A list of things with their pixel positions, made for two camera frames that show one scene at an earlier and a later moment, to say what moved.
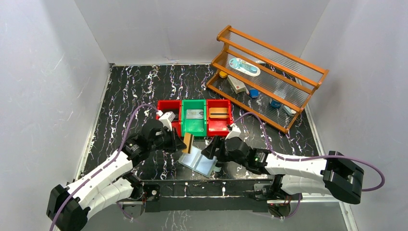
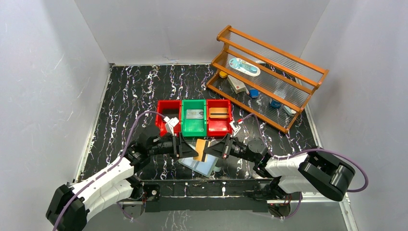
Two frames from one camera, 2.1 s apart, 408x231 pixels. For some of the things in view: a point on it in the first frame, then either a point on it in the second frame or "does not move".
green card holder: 200,162 does not move
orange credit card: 188,140 to 199,147
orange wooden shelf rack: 269,84 does not move
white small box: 236,86 does not move
